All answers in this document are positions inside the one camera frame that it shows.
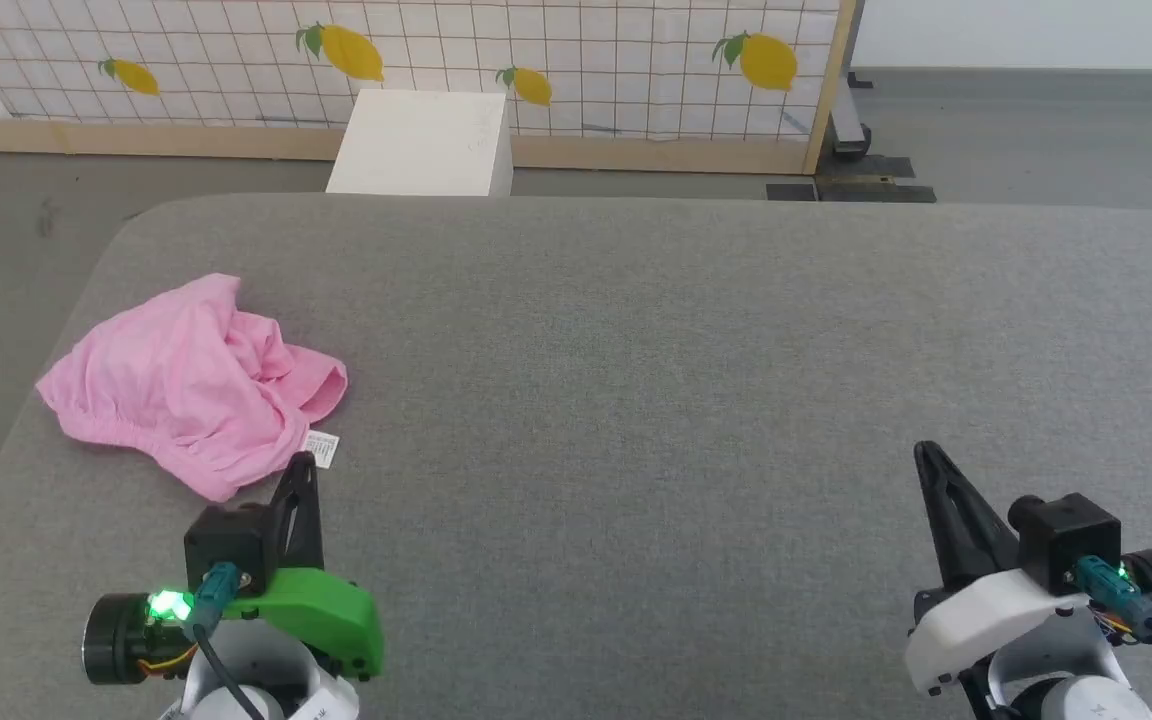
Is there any lemon-pattern grid partition panel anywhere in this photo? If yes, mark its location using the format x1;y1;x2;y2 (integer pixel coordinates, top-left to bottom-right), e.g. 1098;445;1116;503
0;0;857;176

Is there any white box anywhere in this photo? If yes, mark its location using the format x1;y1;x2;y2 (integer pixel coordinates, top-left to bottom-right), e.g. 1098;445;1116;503
325;88;515;198

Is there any pink garment with white label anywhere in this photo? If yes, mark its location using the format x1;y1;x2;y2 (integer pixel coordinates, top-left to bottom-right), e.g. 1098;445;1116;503
36;273;349;503

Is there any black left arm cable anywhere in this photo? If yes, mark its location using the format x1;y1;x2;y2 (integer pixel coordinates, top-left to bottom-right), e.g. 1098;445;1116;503
191;562;267;720

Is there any grey fabric sofa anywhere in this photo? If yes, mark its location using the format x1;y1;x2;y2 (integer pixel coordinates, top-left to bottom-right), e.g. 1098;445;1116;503
0;192;1152;720

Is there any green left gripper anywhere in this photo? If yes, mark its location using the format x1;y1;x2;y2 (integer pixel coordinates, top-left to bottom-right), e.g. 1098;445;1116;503
84;451;385;687

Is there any grey metal partition foot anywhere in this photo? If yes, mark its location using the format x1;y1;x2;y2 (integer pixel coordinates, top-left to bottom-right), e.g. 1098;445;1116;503
829;70;875;159

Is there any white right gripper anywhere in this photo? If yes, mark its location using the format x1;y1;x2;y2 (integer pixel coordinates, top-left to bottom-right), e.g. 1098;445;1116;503
903;440;1152;698

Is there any black floor plate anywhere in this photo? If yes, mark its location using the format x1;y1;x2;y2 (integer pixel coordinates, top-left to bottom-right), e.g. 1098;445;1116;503
765;155;938;204

